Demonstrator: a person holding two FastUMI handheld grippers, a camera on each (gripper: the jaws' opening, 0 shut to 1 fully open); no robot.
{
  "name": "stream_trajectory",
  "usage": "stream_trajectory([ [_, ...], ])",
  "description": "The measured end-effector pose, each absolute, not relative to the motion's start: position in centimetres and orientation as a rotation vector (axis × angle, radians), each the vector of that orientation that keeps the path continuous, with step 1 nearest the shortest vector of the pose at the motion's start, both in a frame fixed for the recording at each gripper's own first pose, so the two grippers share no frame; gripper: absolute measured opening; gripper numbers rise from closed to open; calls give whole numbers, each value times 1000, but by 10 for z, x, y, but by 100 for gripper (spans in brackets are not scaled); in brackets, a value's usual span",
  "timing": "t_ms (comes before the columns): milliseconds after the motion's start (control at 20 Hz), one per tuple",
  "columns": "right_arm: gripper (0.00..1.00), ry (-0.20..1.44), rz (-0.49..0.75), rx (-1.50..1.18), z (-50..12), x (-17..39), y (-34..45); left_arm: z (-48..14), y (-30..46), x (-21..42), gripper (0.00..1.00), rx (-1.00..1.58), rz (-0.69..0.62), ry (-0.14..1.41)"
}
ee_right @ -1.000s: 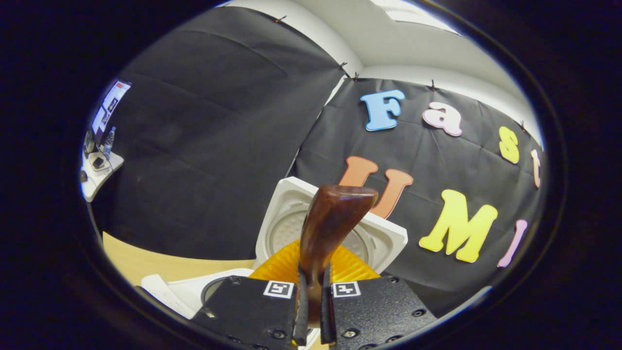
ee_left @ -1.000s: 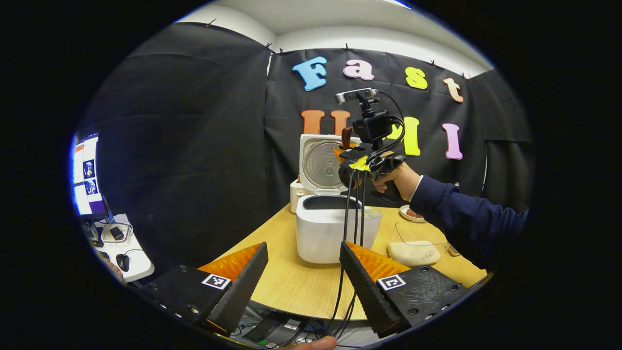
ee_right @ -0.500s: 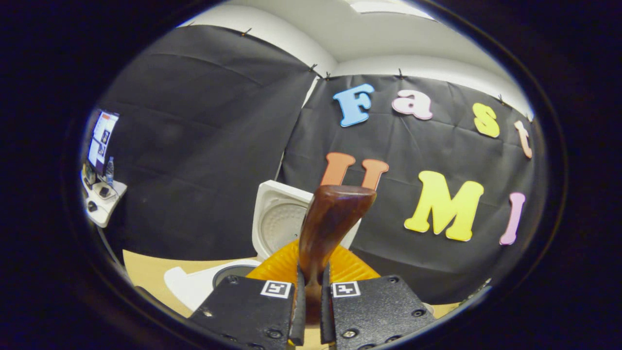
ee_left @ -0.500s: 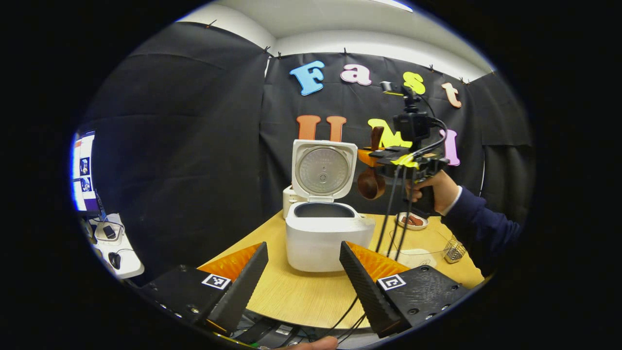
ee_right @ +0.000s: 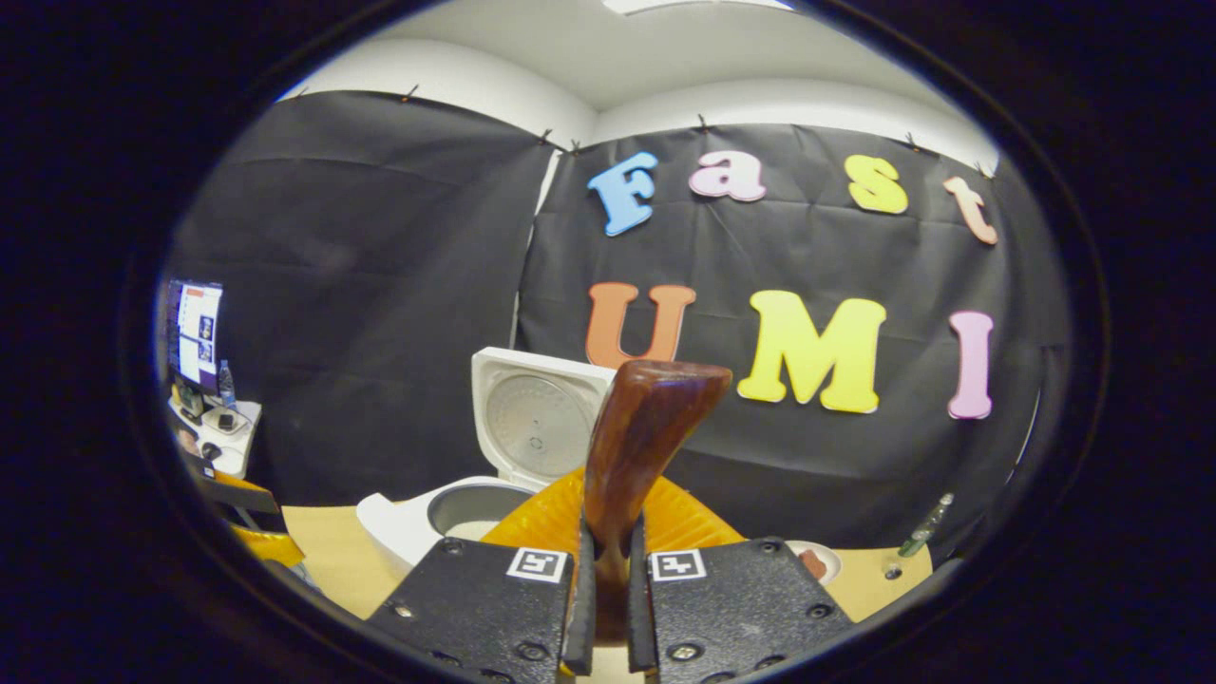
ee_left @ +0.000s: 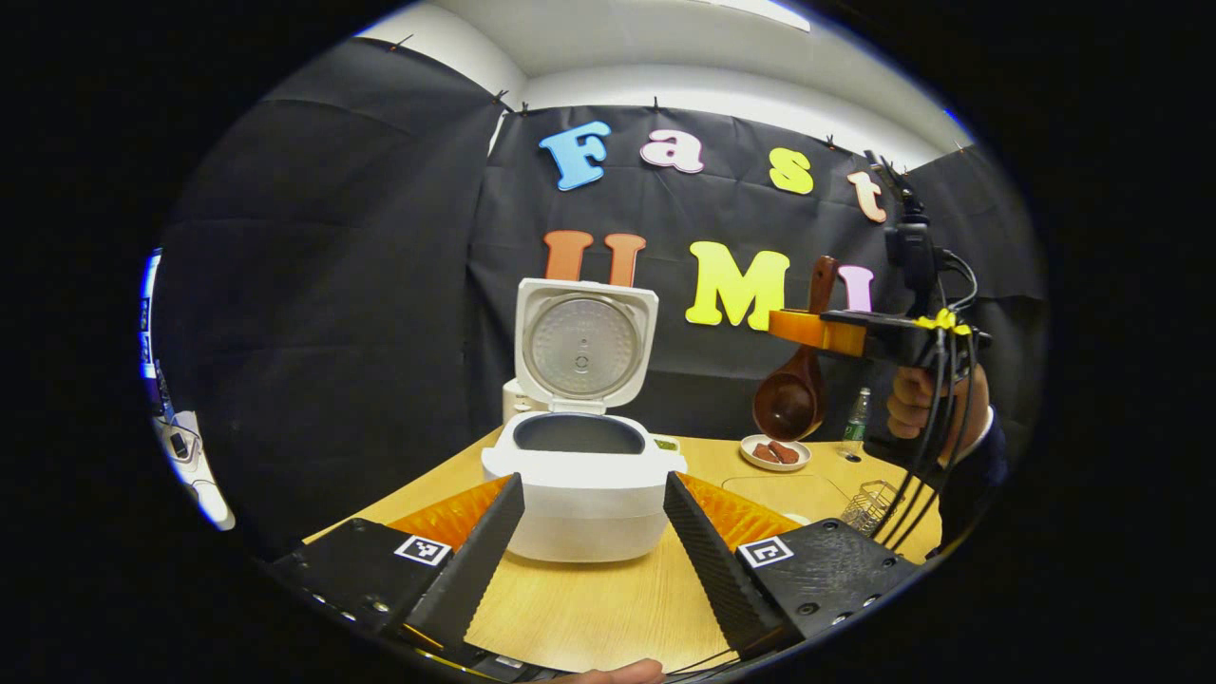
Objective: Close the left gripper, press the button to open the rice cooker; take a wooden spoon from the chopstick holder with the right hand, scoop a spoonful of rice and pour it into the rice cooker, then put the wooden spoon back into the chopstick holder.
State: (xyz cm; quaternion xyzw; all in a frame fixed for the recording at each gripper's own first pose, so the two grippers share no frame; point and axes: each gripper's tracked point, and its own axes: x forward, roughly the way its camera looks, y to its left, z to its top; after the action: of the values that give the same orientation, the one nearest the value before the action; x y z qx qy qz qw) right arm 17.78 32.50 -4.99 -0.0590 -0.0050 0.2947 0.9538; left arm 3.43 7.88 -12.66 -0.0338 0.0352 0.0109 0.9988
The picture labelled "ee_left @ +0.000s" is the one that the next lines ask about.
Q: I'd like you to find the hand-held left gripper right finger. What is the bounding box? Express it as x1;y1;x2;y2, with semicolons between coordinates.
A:
662;470;924;661

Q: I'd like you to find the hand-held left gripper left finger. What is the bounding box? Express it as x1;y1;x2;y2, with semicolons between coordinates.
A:
266;472;526;658

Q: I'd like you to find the brown wooden spoon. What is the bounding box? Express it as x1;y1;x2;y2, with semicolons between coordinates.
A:
752;255;843;443

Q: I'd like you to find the white rice cooker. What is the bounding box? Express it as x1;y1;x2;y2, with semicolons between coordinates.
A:
482;277;688;563

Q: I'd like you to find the clear wire chopstick holder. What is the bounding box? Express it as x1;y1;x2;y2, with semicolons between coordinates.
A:
841;480;900;535

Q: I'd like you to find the green label water bottle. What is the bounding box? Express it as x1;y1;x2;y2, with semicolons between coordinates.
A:
841;387;872;448

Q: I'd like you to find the clear plastic tray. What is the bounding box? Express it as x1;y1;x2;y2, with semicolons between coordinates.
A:
722;473;856;522

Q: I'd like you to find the white round plate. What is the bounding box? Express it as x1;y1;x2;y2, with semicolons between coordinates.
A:
739;434;812;473

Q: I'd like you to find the ceiling light panel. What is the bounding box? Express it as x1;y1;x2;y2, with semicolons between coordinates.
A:
703;0;811;32

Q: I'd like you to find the black backdrop cloth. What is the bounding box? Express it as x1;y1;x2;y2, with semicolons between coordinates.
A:
152;38;1046;557

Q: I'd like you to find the blue lit panel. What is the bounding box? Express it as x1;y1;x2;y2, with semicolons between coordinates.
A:
140;249;164;383

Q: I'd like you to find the black cable bundle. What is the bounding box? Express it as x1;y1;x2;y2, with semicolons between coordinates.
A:
869;249;982;554

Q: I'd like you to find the white object with dark cable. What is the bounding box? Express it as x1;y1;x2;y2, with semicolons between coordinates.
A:
157;408;237;531

